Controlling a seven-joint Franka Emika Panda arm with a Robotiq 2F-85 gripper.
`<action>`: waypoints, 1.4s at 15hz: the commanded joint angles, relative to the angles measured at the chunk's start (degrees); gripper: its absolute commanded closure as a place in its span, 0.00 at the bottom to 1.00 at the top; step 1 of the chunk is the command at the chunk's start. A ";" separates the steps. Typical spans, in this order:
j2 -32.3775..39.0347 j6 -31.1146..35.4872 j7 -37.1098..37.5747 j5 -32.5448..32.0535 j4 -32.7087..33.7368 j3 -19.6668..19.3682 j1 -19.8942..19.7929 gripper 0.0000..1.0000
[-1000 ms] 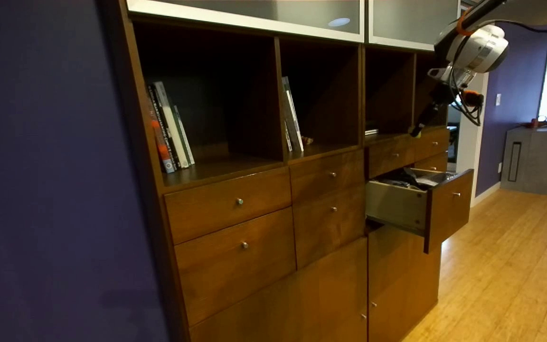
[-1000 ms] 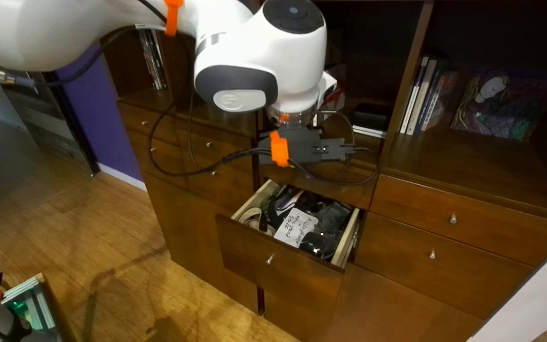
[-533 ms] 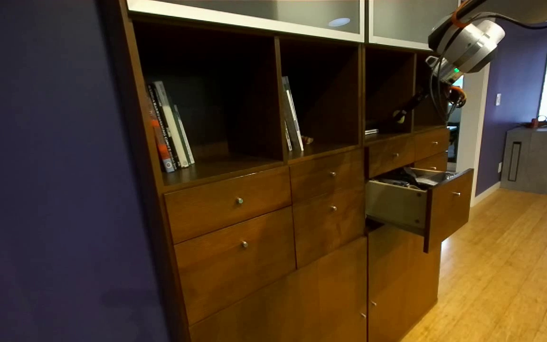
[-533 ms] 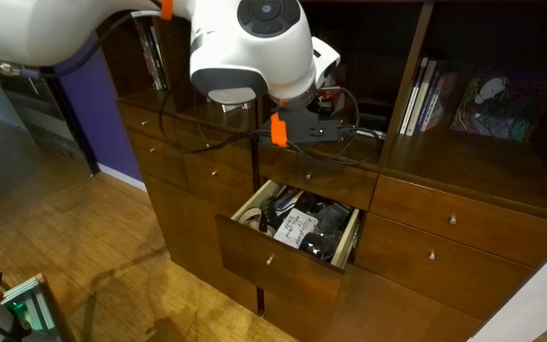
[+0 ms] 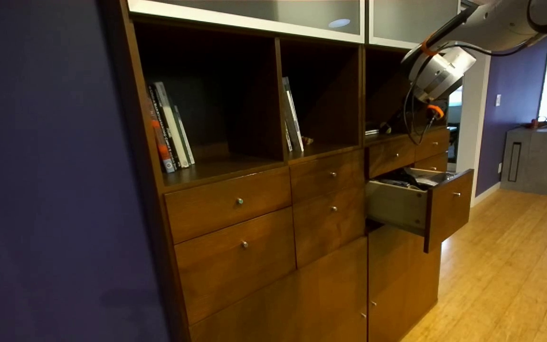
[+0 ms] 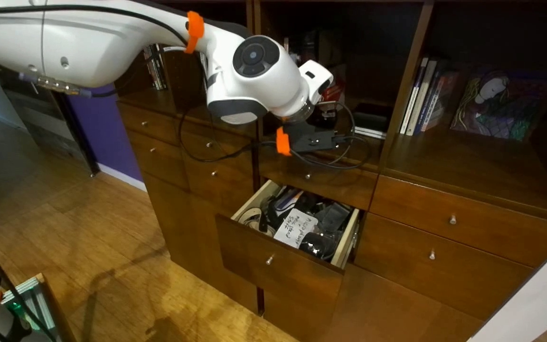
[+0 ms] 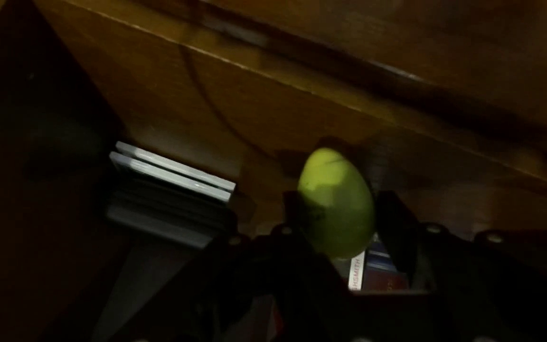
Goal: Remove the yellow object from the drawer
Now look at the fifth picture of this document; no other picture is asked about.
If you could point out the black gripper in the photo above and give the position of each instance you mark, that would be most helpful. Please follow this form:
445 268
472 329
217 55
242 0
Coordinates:
426 120

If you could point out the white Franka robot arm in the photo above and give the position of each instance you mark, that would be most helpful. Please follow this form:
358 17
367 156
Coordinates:
494 25

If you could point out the long wooden drawer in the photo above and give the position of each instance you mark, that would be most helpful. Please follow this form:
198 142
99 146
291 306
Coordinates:
398 154

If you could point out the open wooden drawer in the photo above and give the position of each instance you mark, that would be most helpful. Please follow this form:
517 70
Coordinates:
447 205

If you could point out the small red object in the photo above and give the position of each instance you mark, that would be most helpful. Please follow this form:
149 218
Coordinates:
534 123

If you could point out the narrow wooden drawer with knob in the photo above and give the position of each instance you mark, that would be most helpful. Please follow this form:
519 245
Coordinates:
324 175

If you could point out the square wooden drawer with knob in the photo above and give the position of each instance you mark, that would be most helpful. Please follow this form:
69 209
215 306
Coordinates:
327 224

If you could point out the wide wooden drawer with knob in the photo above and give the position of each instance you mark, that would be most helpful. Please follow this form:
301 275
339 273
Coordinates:
223 201

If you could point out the tall wooden drawer with knob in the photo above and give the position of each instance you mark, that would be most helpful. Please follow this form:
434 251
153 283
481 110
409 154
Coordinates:
229 266

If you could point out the small white shelf item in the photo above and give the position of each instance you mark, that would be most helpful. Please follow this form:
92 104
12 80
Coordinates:
371 131

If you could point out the small frosted glass door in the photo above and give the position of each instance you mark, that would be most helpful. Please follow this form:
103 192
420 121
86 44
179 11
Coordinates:
407 19

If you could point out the grey low cabinet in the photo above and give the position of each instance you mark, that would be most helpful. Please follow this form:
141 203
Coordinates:
527 158

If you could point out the pale upright books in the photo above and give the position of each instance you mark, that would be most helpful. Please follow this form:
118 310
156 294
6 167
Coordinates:
293 120

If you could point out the brown wooden shelving cabinet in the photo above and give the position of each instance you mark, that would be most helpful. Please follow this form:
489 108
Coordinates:
261 114

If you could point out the narrow wooden cabinet door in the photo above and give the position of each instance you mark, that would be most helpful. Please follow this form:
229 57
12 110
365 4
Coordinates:
399 285

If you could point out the wide frosted glass door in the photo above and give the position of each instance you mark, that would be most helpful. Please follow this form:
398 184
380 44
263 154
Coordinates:
255 11

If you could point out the large wooden cabinet door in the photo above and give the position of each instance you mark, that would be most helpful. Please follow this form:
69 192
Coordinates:
305 296

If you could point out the grey-green thin book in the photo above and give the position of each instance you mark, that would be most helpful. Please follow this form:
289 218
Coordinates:
185 135

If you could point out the white book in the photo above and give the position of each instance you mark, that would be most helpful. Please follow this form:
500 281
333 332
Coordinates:
173 129

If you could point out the book with orange-dotted spine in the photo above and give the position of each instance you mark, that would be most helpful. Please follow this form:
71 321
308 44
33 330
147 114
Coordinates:
162 142

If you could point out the white light switch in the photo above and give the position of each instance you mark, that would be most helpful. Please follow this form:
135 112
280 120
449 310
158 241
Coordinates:
498 99

